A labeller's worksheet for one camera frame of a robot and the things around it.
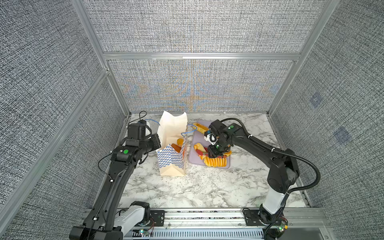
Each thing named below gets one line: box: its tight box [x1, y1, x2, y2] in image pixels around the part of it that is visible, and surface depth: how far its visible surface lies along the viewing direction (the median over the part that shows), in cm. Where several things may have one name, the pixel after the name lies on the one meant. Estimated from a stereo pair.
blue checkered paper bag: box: [156, 110, 188, 176], surface depth 84 cm
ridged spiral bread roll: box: [203, 156, 227, 168], surface depth 90 cm
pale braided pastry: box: [194, 142, 207, 160], surface depth 97 cm
